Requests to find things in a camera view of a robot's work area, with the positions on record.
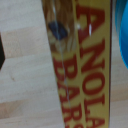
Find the blue plastic bowl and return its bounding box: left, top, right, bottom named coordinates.
left=114, top=0, right=128, bottom=69

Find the black fabric storage box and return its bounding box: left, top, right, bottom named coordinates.
left=0, top=33, right=6, bottom=70

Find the yellow granola bar box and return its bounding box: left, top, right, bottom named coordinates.
left=40, top=0, right=113, bottom=128

